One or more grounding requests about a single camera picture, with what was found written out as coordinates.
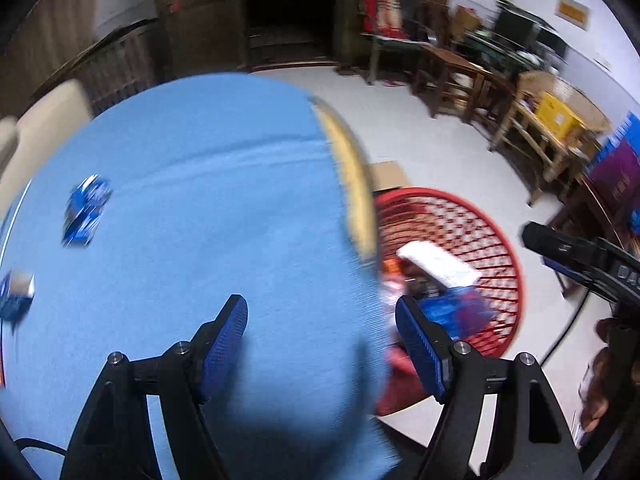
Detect purple box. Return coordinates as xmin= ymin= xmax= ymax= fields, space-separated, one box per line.
xmin=587 ymin=139 xmax=640 ymax=207

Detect flat cardboard piece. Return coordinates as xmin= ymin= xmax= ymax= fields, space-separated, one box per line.
xmin=369 ymin=160 xmax=414 ymax=194

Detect metal frame chair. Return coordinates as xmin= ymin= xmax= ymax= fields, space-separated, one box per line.
xmin=367 ymin=0 xmax=451 ymax=86

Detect brown curtain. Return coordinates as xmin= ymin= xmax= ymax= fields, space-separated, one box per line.
xmin=0 ymin=0 xmax=101 ymax=108

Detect white flat box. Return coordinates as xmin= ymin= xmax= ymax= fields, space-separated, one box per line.
xmin=397 ymin=242 xmax=480 ymax=288

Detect orange wall sign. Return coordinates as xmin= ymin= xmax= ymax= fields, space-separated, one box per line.
xmin=557 ymin=0 xmax=591 ymax=25

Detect red mesh waste basket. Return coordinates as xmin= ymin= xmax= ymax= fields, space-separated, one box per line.
xmin=372 ymin=186 xmax=527 ymax=417

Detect blue plastic bag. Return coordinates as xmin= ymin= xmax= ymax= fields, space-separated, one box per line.
xmin=61 ymin=174 xmax=113 ymax=248

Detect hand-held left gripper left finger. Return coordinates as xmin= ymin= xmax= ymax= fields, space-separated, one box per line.
xmin=60 ymin=294 xmax=249 ymax=480

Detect wooden crib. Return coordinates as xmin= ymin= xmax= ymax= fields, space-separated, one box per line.
xmin=65 ymin=22 xmax=161 ymax=116

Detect yellow box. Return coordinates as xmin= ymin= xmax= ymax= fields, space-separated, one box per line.
xmin=535 ymin=91 xmax=586 ymax=140

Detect light wooden bench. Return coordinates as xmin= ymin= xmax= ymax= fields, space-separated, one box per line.
xmin=489 ymin=70 xmax=615 ymax=207

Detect blue toothpaste box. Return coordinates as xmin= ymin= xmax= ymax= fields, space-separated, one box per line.
xmin=0 ymin=270 xmax=36 ymax=323

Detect person's right hand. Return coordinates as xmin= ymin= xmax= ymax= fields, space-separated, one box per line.
xmin=580 ymin=317 xmax=628 ymax=433

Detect dark wooden side table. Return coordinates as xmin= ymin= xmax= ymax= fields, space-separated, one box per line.
xmin=412 ymin=42 xmax=502 ymax=122

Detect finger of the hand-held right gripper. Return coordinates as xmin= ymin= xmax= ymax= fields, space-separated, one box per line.
xmin=542 ymin=256 xmax=621 ymax=303
xmin=521 ymin=221 xmax=603 ymax=267

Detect blue packet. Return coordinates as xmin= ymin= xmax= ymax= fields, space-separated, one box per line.
xmin=417 ymin=285 xmax=496 ymax=338

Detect beige leather sofa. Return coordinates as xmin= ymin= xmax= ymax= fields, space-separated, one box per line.
xmin=0 ymin=77 xmax=93 ymax=186

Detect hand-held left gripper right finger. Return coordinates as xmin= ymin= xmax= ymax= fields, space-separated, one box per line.
xmin=395 ymin=295 xmax=586 ymax=480

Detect round wooden table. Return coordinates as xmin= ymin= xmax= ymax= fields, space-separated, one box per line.
xmin=309 ymin=96 xmax=380 ymax=263

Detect brown cardboard box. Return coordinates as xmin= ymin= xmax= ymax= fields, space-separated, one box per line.
xmin=452 ymin=6 xmax=484 ymax=44

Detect wooden glass panel door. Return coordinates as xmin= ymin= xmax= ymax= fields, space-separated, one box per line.
xmin=150 ymin=0 xmax=248 ymax=81
xmin=334 ymin=0 xmax=453 ymax=72

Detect red hanging clothes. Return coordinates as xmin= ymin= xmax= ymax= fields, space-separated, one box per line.
xmin=361 ymin=0 xmax=404 ymax=37

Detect black cable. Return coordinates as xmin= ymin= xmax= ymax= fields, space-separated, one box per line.
xmin=537 ymin=292 xmax=588 ymax=368
xmin=14 ymin=437 xmax=68 ymax=458

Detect black monitor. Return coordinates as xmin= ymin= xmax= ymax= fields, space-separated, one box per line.
xmin=492 ymin=0 xmax=542 ymax=49

